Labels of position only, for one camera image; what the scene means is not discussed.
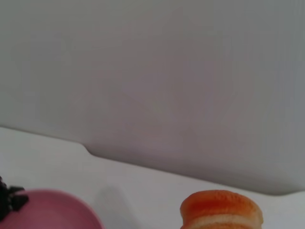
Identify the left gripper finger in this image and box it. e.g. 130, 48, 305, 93
0, 176, 30, 220

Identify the pink plastic bowl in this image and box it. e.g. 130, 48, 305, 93
0, 188, 106, 229

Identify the ridged golden bread loaf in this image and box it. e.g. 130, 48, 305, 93
179, 189, 264, 229

